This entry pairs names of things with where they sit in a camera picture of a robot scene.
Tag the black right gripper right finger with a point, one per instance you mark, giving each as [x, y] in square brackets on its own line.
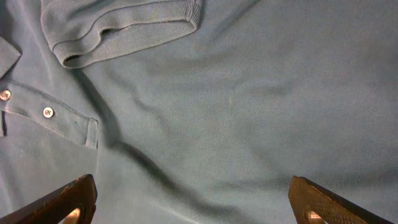
[312, 203]

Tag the blue polo shirt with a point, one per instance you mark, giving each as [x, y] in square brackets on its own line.
[199, 111]

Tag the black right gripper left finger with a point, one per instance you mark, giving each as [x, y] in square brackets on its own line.
[72, 203]

